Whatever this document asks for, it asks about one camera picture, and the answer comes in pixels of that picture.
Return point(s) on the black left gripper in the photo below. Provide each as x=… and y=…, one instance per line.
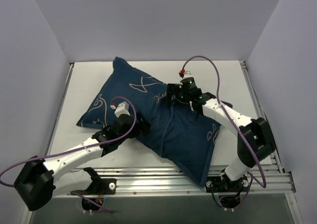
x=141, y=124

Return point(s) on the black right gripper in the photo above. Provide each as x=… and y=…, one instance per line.
x=171, y=93

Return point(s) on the blue embroidered pillowcase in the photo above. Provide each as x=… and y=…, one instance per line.
x=176, y=133

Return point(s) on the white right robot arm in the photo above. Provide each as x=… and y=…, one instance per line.
x=255, y=141

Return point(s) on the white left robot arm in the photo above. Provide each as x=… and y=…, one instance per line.
x=42, y=179

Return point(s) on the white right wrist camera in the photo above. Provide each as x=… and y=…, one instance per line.
x=184, y=74

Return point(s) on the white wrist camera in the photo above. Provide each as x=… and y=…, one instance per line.
x=184, y=74
x=120, y=109

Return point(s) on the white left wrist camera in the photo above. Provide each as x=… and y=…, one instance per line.
x=120, y=109

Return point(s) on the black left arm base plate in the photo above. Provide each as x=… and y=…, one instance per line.
x=95, y=184

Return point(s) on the aluminium right side rail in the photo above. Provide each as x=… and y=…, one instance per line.
x=259, y=111

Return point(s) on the aluminium rail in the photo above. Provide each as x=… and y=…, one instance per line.
x=60, y=108
x=170, y=181
x=259, y=111

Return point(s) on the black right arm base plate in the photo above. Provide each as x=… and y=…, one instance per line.
x=223, y=184

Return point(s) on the aluminium left side rail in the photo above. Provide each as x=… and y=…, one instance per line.
x=60, y=108

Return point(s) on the aluminium front rail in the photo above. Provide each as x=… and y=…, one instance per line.
x=170, y=181

